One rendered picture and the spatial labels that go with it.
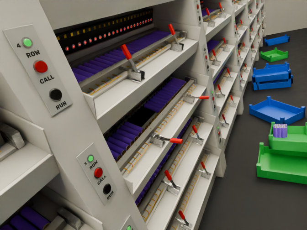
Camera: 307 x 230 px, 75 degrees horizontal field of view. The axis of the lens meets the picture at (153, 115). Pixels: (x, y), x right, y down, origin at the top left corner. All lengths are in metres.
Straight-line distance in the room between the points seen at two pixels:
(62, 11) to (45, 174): 0.26
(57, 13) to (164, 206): 0.58
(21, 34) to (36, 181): 0.20
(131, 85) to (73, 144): 0.21
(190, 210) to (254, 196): 0.38
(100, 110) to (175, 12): 0.59
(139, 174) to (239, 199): 0.72
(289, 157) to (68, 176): 1.21
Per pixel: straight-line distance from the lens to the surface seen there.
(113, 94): 0.45
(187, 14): 0.87
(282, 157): 1.37
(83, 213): 0.43
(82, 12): 0.42
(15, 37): 0.32
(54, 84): 0.33
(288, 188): 1.21
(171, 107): 0.70
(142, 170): 0.53
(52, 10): 0.37
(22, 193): 0.34
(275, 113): 1.76
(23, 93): 0.32
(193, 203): 0.93
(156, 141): 0.58
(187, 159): 0.82
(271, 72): 2.33
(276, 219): 1.10
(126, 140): 0.57
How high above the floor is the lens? 0.90
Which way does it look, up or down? 25 degrees down
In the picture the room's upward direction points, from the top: 18 degrees counter-clockwise
